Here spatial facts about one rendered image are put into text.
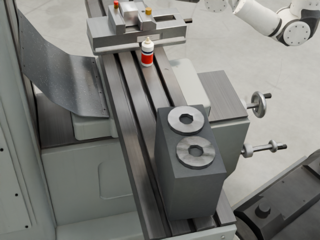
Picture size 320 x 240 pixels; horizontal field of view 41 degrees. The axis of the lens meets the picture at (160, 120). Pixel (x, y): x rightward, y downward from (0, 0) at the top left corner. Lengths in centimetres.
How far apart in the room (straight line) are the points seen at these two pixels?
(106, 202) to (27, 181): 42
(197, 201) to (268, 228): 52
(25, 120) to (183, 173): 59
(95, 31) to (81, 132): 36
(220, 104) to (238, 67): 136
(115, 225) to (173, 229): 84
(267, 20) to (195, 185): 58
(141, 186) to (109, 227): 78
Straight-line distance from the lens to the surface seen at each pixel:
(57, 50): 157
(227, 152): 176
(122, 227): 189
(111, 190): 177
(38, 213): 170
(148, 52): 144
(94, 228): 190
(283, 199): 160
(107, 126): 146
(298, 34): 132
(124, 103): 134
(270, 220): 151
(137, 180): 115
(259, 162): 245
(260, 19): 131
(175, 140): 100
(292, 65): 315
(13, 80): 124
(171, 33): 157
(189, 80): 161
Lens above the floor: 186
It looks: 47 degrees down
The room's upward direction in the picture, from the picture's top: 5 degrees clockwise
